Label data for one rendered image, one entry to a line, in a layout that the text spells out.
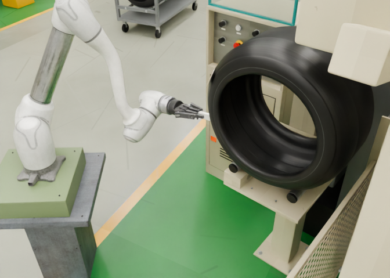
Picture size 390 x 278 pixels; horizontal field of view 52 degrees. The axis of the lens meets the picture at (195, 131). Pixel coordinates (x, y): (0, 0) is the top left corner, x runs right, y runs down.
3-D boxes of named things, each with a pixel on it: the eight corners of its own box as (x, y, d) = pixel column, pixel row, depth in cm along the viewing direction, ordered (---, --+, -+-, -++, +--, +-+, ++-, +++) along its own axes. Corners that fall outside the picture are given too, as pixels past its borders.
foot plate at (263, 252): (275, 227, 257) (276, 225, 256) (314, 249, 243) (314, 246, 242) (253, 254, 241) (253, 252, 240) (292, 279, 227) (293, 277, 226)
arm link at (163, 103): (169, 91, 196) (178, 94, 193) (172, 108, 201) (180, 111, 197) (156, 99, 191) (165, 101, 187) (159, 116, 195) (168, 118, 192)
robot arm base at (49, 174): (12, 186, 183) (8, 177, 180) (31, 155, 201) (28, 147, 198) (50, 188, 182) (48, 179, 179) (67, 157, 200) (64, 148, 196)
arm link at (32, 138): (22, 174, 181) (8, 136, 168) (21, 151, 195) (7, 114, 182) (58, 166, 186) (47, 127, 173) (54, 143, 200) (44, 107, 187)
